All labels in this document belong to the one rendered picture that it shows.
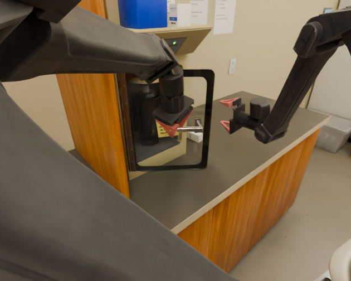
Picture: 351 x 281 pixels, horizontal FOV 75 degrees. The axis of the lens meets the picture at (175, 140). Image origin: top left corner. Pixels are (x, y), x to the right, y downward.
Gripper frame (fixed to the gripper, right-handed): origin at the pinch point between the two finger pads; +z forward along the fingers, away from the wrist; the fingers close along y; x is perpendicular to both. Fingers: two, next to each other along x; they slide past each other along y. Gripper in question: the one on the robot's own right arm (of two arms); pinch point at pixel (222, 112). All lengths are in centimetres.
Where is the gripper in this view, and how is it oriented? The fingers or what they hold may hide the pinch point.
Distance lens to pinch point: 100.0
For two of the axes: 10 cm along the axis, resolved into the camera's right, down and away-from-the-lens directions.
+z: -6.3, -3.5, 6.9
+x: -7.6, 4.3, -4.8
